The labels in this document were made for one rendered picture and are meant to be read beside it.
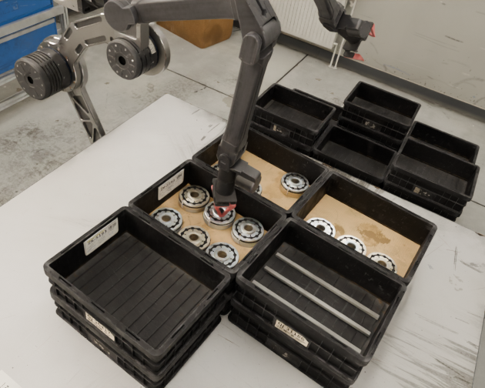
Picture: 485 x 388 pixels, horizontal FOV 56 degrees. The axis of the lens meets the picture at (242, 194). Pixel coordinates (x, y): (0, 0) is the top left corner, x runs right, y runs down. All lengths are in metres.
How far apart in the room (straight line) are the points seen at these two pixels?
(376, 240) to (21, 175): 2.09
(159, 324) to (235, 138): 0.53
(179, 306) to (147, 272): 0.15
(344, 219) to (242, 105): 0.65
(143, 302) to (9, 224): 0.62
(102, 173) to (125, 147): 0.18
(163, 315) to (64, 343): 0.30
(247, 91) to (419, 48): 3.22
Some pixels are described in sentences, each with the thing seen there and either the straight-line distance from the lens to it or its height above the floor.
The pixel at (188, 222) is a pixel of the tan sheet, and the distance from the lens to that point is 1.49.
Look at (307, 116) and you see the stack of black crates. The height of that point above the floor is 0.49.
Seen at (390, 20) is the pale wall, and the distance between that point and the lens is 4.23.
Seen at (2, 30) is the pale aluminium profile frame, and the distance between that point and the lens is 3.13.
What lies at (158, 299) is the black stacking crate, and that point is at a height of 0.83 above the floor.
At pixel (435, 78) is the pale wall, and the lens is 4.32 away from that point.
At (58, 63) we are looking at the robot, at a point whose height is 0.94.
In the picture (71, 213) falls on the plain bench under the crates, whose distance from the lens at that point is 1.71.
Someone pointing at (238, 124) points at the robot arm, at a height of 1.25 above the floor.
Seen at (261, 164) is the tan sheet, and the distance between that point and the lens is 1.74.
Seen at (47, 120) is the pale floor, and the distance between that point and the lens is 3.36.
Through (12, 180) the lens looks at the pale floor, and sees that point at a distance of 2.94.
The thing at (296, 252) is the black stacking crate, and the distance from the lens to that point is 1.47.
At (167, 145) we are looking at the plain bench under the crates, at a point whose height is 0.70.
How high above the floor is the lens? 1.93
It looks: 43 degrees down
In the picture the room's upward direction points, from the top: 11 degrees clockwise
